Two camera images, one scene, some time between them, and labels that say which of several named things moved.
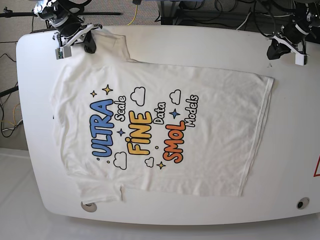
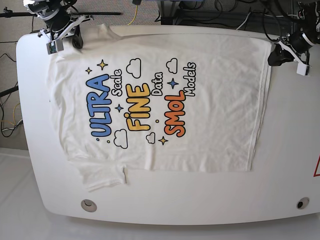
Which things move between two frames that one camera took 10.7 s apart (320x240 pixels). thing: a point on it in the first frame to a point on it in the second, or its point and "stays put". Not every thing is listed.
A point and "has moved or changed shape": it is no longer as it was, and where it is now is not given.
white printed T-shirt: [123, 124] has moved or changed shape
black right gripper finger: [90, 44] to [77, 40]
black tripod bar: [7, 13] stays put
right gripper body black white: [77, 36] to [69, 29]
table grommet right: [303, 203] stays put
